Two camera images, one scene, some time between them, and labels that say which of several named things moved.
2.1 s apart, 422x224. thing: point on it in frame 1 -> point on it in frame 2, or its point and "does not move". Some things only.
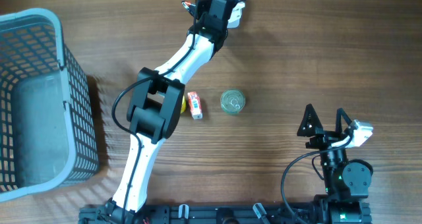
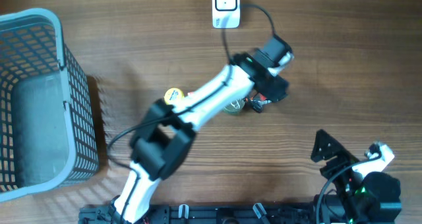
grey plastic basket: [47, 136] does not move
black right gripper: [330, 137] -> [335, 149]
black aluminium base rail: [204, 213] does not move
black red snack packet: [191, 8] -> [257, 101]
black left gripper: [203, 2] -> [277, 89]
